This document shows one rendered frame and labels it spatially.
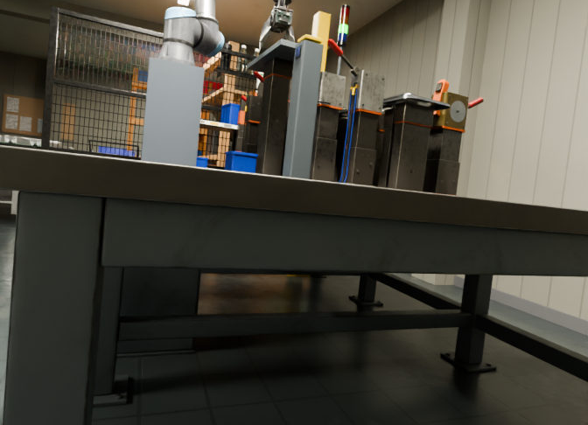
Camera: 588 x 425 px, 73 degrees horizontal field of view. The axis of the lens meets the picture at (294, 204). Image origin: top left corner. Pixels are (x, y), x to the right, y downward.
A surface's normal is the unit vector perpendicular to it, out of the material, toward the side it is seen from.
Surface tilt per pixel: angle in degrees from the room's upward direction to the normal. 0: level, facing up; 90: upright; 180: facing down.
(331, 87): 90
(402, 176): 90
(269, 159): 90
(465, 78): 90
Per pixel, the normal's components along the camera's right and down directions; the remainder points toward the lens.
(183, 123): 0.35, 0.08
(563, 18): -0.93, -0.08
